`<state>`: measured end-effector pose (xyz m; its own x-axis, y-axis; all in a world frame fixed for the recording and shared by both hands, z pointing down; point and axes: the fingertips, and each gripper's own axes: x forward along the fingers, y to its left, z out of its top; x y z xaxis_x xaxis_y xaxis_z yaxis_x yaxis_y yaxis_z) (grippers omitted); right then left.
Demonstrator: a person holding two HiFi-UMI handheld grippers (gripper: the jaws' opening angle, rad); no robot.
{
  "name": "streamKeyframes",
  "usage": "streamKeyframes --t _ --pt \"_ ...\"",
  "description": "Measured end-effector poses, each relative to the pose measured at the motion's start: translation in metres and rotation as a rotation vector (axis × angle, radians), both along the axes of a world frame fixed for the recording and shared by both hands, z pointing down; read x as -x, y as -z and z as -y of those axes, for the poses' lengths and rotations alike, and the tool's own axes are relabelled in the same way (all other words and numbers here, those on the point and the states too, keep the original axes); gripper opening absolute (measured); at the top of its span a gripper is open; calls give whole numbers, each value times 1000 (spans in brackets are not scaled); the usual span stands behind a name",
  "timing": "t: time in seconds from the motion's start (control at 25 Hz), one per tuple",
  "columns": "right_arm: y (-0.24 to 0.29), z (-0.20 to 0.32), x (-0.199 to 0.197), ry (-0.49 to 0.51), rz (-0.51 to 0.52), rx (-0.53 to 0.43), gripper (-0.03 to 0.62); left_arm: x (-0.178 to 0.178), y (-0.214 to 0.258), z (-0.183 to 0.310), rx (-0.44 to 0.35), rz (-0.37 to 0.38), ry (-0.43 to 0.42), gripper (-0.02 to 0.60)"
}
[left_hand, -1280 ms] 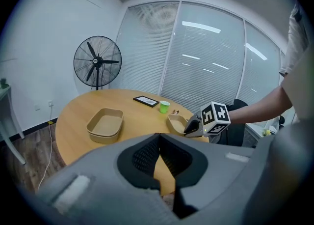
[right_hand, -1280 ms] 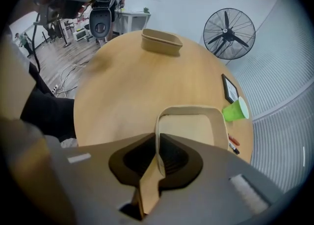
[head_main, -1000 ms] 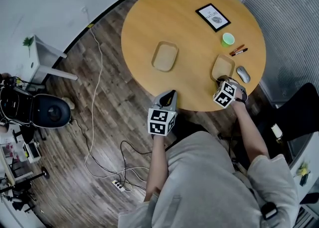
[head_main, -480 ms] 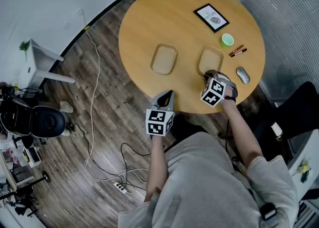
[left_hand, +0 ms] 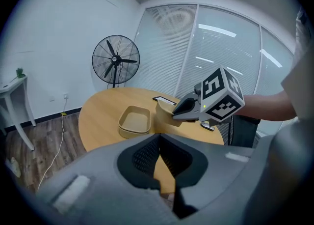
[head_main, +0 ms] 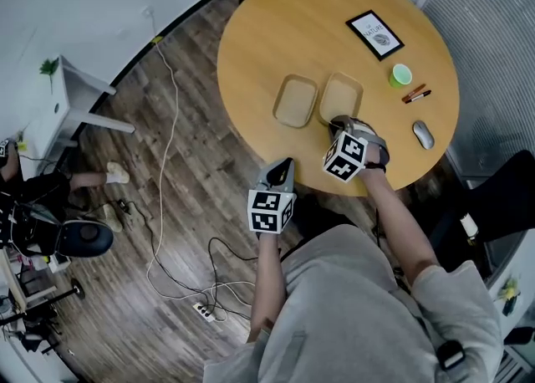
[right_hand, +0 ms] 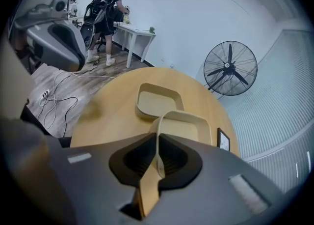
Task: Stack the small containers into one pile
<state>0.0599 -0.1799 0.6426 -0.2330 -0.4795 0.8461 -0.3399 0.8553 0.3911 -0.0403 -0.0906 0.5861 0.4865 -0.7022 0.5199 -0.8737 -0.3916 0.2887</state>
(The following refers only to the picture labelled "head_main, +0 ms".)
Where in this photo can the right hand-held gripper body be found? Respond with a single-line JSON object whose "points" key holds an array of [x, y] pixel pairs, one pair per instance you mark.
{"points": [[344, 157]]}

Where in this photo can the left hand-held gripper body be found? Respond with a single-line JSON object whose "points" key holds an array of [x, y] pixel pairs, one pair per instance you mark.
{"points": [[265, 218]]}

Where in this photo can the person's right forearm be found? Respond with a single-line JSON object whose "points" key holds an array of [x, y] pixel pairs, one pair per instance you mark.
{"points": [[401, 226]]}

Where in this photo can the person's left forearm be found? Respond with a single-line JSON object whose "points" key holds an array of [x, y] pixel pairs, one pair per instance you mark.
{"points": [[269, 285]]}

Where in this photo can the person's right hand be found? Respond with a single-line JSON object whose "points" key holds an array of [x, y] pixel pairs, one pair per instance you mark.
{"points": [[373, 156]]}

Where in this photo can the person's black trousers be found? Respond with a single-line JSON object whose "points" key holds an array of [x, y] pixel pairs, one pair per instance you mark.
{"points": [[317, 218]]}

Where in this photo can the green paper cup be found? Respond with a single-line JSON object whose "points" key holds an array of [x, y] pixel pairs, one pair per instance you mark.
{"points": [[400, 76]]}

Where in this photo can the orange marker pen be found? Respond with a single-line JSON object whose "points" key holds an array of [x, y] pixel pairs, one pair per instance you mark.
{"points": [[414, 92]]}

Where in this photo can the black marker pen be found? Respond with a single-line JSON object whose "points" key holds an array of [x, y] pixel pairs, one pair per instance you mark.
{"points": [[419, 96]]}

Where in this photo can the grey computer mouse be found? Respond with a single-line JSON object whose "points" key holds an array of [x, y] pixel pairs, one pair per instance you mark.
{"points": [[424, 135]]}

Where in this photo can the black framed picture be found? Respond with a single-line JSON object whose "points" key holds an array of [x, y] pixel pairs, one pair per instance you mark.
{"points": [[375, 35]]}

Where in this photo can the white power strip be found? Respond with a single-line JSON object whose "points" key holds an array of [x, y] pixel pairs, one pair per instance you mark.
{"points": [[204, 312]]}

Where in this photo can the person's grey shirt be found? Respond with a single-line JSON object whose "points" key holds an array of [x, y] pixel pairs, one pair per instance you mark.
{"points": [[359, 306]]}

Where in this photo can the dark bottle white label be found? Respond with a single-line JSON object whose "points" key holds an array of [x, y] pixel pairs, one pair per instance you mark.
{"points": [[469, 226]]}

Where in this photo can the yellow floor tape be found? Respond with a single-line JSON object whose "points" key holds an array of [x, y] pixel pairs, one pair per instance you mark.
{"points": [[156, 39]]}

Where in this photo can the black swivel stool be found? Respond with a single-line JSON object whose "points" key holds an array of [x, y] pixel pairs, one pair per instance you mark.
{"points": [[85, 237]]}

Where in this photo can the white side table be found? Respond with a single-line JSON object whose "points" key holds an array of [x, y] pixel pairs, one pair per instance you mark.
{"points": [[62, 84]]}

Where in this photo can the small green plant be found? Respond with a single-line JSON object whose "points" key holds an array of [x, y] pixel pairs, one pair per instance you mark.
{"points": [[49, 67]]}

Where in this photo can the white wall socket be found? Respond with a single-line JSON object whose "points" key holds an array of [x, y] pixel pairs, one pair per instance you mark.
{"points": [[148, 11]]}

